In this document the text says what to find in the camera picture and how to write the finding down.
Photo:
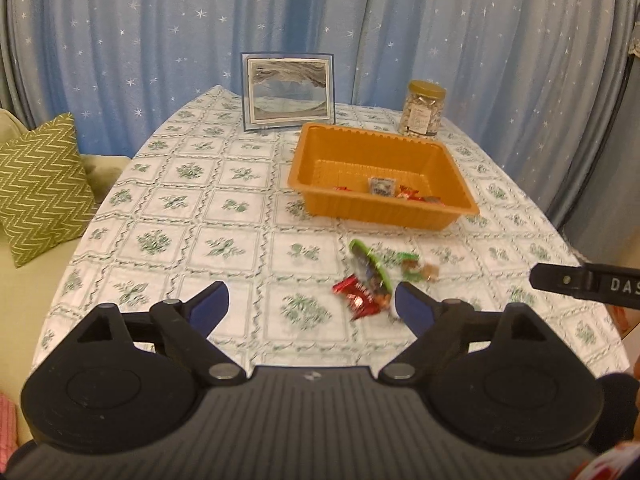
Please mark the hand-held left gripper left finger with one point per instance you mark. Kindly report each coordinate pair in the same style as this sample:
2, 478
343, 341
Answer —
210, 305

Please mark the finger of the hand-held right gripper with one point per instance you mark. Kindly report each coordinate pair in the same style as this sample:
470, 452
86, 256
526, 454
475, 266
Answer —
555, 277

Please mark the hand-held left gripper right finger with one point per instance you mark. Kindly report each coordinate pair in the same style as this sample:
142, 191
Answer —
415, 307

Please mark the brown candy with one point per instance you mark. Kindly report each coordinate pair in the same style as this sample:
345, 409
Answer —
431, 272

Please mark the yellow green candy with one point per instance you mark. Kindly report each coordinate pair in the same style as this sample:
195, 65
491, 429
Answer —
411, 267

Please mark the dark red snack packet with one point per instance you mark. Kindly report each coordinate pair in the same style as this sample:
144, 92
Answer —
357, 297

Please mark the green snack packet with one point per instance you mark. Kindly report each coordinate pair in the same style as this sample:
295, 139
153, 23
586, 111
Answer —
372, 267

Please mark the orange plastic tray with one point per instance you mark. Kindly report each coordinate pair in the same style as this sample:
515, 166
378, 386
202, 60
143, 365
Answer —
375, 215

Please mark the small red candy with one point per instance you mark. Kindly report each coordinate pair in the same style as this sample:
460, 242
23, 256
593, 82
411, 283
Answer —
407, 193

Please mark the clear grey snack packet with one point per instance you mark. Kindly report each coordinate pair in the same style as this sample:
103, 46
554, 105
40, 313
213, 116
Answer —
381, 186

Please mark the floral white tablecloth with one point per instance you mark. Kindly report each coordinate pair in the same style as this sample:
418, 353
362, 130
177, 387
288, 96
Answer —
200, 210

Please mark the grey lace-trimmed fabric cover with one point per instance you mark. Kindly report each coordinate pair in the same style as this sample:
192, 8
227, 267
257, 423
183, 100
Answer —
615, 185

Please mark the grey curtain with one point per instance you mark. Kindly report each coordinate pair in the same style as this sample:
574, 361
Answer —
7, 60
582, 150

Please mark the light green sofa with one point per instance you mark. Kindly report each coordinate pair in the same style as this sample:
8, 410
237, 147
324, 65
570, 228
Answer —
30, 310

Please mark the red white printed clothing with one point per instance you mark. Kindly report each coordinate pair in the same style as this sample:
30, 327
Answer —
612, 467

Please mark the clear jar with gold lid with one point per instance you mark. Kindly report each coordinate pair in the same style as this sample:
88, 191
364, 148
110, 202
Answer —
422, 110

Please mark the green zigzag cushion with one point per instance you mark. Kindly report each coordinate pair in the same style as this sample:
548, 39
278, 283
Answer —
40, 190

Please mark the framed sand picture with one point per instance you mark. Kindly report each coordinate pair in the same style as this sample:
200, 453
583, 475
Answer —
287, 90

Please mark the pink knitted cloth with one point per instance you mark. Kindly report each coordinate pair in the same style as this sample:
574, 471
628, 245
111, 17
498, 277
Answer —
6, 425

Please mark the blue star curtain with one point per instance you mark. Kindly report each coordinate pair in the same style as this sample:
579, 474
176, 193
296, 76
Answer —
150, 20

